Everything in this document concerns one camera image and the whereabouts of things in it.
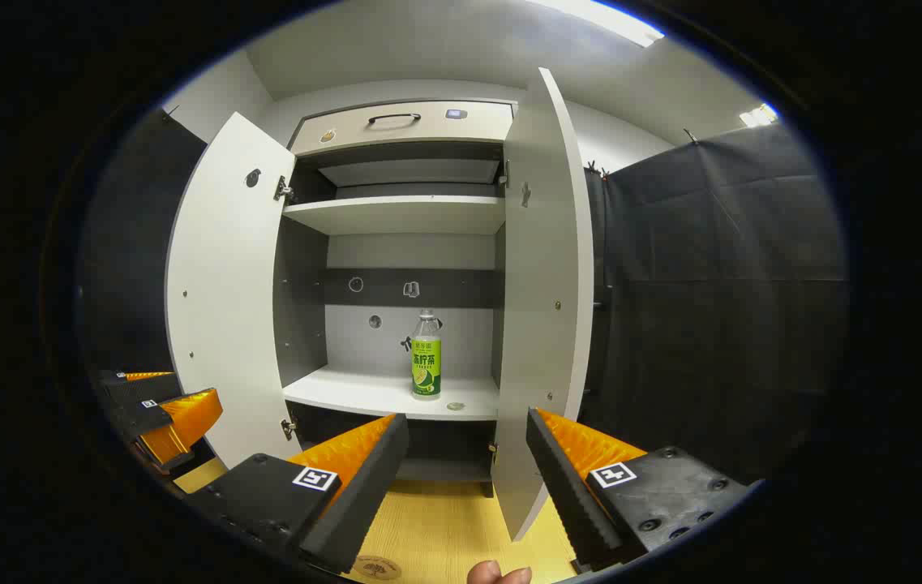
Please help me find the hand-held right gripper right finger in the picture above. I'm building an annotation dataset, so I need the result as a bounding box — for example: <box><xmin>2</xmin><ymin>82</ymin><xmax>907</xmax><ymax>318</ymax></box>
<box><xmin>525</xmin><ymin>407</ymin><xmax>753</xmax><ymax>573</ymax></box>

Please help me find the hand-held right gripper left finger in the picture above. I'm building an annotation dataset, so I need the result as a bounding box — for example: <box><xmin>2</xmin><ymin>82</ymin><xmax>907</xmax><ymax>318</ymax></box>
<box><xmin>185</xmin><ymin>412</ymin><xmax>411</xmax><ymax>575</ymax></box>

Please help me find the white cabinet door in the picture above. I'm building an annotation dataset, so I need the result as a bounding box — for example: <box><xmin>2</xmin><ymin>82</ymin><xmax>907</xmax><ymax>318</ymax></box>
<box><xmin>165</xmin><ymin>111</ymin><xmax>303</xmax><ymax>470</ymax></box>
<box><xmin>491</xmin><ymin>67</ymin><xmax>595</xmax><ymax>543</ymax></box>

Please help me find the green label plastic bottle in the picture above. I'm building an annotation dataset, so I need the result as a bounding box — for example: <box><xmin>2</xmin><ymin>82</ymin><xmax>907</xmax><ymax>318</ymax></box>
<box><xmin>410</xmin><ymin>310</ymin><xmax>443</xmax><ymax>400</ymax></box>

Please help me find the white cabinet shelf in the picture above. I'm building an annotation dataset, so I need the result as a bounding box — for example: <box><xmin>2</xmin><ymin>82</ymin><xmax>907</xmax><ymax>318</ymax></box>
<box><xmin>282</xmin><ymin>195</ymin><xmax>506</xmax><ymax>236</ymax></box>
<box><xmin>282</xmin><ymin>365</ymin><xmax>502</xmax><ymax>421</ymax></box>

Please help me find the beige cabinet drawer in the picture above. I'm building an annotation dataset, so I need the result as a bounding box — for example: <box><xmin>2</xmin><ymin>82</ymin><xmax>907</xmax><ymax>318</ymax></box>
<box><xmin>289</xmin><ymin>100</ymin><xmax>517</xmax><ymax>157</ymax></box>

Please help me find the black backdrop cloth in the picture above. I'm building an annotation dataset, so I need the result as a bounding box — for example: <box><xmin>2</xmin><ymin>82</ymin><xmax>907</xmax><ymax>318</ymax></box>
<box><xmin>75</xmin><ymin>109</ymin><xmax>847</xmax><ymax>487</ymax></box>

